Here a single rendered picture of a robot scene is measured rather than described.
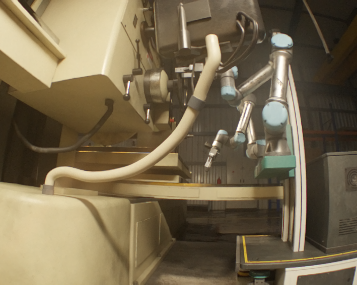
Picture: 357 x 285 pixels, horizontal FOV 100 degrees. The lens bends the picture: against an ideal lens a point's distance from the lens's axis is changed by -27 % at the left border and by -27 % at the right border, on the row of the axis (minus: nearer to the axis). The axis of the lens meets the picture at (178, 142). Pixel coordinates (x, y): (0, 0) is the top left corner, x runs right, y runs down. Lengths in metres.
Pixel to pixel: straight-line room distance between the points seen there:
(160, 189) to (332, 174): 1.28
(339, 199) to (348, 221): 0.13
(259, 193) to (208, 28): 1.39
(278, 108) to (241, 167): 7.19
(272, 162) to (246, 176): 7.09
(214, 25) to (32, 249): 0.89
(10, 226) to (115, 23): 0.91
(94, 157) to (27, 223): 1.18
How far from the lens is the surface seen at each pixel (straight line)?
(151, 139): 1.68
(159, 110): 1.45
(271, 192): 1.76
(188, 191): 1.68
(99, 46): 0.93
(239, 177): 8.01
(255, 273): 1.09
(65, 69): 0.96
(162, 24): 0.69
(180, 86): 1.12
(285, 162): 1.00
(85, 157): 1.85
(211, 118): 9.12
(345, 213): 1.18
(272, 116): 0.92
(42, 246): 0.75
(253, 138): 1.68
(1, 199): 0.76
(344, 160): 1.19
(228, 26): 0.61
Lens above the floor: 0.65
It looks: 14 degrees up
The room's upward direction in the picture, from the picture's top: 2 degrees clockwise
